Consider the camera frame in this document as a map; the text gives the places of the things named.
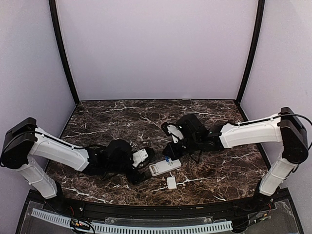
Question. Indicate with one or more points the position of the white slotted cable duct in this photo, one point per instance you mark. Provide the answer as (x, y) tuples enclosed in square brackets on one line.
[(135, 226)]

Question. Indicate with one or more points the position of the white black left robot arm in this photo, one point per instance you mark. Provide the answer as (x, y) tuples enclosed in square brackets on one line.
[(26, 140)]

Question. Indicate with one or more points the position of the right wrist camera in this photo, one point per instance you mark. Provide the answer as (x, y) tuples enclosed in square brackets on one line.
[(172, 130)]

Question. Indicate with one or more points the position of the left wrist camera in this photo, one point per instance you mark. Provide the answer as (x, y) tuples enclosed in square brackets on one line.
[(141, 156)]

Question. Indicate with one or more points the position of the black corner frame post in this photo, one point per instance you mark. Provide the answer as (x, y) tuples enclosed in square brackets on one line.
[(252, 50), (61, 50)]

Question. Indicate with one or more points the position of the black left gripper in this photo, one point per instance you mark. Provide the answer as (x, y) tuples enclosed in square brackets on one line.
[(137, 178)]

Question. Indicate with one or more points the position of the white battery cover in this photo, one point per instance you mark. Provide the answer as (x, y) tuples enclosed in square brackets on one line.
[(171, 183)]

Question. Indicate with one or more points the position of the black left corner frame post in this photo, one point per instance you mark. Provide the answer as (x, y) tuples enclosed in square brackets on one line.
[(61, 50)]

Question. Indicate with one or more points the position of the black front rail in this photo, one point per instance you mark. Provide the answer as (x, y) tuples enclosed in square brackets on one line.
[(235, 209)]

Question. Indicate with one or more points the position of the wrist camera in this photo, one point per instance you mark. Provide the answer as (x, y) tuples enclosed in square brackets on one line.
[(141, 156), (172, 130)]

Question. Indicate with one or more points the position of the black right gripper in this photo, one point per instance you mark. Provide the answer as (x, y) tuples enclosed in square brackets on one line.
[(174, 154)]

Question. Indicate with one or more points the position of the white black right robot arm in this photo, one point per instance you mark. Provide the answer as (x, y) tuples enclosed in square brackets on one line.
[(190, 135)]

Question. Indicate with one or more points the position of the black right corner frame post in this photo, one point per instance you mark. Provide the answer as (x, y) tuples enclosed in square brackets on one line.
[(252, 50)]

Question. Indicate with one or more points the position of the white remote control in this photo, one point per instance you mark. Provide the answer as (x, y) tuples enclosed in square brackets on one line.
[(164, 167)]

